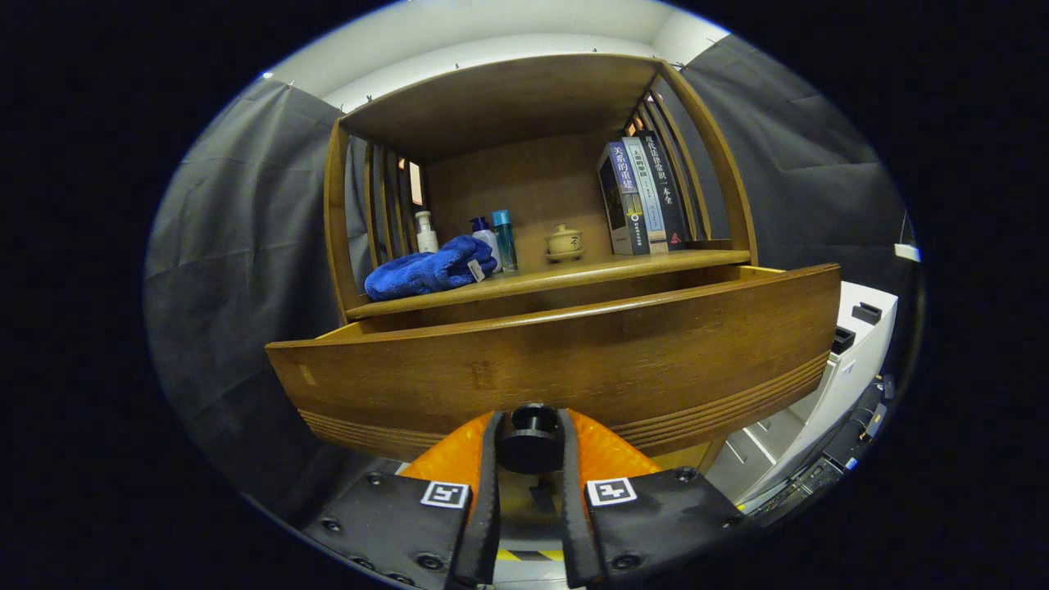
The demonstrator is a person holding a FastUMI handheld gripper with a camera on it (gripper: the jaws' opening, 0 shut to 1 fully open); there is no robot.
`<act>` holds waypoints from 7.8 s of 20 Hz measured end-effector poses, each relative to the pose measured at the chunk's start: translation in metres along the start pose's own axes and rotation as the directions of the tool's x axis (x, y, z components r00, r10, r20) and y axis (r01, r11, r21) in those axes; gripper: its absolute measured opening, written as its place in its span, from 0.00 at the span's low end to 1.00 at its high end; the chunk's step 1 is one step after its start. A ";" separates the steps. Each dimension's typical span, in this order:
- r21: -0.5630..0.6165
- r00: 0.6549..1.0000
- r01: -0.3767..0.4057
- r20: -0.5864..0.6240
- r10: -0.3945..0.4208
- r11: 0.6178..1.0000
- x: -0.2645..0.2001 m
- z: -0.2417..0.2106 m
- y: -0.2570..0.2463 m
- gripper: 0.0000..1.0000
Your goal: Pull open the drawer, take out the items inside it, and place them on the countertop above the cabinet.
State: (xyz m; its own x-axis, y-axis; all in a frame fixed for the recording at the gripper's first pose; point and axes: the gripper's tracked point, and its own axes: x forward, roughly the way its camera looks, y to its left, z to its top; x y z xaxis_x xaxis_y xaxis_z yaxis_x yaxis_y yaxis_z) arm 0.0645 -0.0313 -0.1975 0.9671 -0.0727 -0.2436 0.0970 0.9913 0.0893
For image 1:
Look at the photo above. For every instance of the blue towel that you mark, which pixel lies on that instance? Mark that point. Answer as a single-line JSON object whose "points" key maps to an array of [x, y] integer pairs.
{"points": [[418, 274]]}

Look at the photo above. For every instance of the pale spine book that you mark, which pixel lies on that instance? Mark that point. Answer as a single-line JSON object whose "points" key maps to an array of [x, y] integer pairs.
{"points": [[650, 205]]}

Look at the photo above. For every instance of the teal bottle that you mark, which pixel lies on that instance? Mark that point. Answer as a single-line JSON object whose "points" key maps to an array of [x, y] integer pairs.
{"points": [[505, 242]]}

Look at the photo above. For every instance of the dark electronic device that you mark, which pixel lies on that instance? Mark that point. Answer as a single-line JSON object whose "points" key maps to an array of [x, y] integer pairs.
{"points": [[844, 447]]}

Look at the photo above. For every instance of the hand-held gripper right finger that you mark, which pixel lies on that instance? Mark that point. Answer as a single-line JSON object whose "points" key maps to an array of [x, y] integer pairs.
{"points": [[576, 508]]}

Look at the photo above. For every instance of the beige lidded teacup with saucer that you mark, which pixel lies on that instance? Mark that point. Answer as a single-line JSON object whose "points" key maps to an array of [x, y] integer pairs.
{"points": [[564, 244]]}

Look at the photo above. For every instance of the white shelf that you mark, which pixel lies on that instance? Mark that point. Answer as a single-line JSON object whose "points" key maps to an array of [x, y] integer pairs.
{"points": [[907, 252]]}

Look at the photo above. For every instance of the wooden cabinet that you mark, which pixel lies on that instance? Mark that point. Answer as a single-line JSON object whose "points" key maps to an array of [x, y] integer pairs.
{"points": [[508, 176]]}

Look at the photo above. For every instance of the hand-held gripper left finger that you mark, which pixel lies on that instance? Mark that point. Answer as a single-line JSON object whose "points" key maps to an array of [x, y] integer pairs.
{"points": [[482, 508]]}

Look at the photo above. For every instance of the white storage unit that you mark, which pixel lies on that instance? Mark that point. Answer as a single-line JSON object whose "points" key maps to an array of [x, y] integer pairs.
{"points": [[852, 360]]}

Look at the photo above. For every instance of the white pump bottle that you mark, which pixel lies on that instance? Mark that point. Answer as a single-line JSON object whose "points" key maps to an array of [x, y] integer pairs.
{"points": [[426, 238]]}

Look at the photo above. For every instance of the wooden countertop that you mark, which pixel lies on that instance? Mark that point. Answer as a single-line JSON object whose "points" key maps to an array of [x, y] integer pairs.
{"points": [[574, 270]]}

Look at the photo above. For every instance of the white lotion bottle blue cap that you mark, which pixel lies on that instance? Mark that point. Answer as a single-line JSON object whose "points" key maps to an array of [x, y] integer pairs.
{"points": [[490, 246]]}

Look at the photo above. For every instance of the yellow black floor tape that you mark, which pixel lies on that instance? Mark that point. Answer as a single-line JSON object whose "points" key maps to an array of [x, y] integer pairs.
{"points": [[533, 555]]}

